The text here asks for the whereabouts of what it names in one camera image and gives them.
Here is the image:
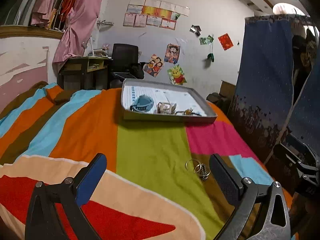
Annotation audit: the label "metal spring keyring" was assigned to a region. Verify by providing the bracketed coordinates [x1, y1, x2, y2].
[184, 158, 211, 181]

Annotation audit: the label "keyring with yellow bead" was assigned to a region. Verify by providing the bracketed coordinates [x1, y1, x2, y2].
[175, 108, 201, 116]

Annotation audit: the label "silver carabiner clip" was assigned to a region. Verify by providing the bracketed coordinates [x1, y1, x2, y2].
[156, 102, 177, 114]

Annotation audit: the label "dark blue hanging curtain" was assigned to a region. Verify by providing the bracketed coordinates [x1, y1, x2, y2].
[228, 14, 317, 162]

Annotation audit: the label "colourful striped bedspread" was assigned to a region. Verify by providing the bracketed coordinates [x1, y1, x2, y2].
[1, 82, 273, 239]

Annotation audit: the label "brown bag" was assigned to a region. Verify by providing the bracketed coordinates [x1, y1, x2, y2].
[206, 93, 231, 109]

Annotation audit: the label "white grid paper sheet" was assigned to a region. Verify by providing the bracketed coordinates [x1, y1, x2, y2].
[121, 85, 207, 116]

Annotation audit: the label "grey cardboard tray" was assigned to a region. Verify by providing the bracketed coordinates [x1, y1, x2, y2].
[121, 79, 217, 124]

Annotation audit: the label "wooden desk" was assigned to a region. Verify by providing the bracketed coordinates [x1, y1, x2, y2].
[57, 56, 113, 90]

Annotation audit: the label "black office chair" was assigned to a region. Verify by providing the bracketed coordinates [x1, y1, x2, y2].
[110, 43, 144, 81]

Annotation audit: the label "winnie pooh poster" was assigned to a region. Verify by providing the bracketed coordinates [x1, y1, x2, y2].
[167, 64, 187, 85]

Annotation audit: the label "cartoon family poster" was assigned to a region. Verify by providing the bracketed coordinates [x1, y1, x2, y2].
[143, 54, 164, 77]

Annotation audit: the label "red paper square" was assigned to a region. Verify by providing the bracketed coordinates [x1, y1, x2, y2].
[218, 33, 234, 50]

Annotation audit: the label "cartoon boy poster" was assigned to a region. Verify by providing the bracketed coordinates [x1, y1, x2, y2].
[164, 43, 180, 64]

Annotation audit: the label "black white photo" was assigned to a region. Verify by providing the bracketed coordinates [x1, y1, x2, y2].
[189, 25, 202, 37]

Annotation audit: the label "pink curtain right panel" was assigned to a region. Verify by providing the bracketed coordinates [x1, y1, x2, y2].
[53, 0, 102, 69]

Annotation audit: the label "pink curtain panel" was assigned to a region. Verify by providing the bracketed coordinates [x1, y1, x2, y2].
[53, 0, 102, 69]
[30, 0, 54, 25]

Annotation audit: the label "window metal bars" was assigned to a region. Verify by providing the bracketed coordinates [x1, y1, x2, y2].
[1, 0, 75, 32]

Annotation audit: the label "pink curtain left panel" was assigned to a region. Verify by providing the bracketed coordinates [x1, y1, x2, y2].
[30, 0, 54, 25]

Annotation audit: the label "green wall hook ornament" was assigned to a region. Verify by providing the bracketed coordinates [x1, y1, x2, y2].
[207, 42, 215, 62]

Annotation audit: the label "green photo on wall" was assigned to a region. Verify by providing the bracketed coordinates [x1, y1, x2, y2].
[199, 35, 214, 45]

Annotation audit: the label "certificates on wall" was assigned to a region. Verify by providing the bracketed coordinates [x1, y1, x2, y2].
[123, 0, 190, 30]

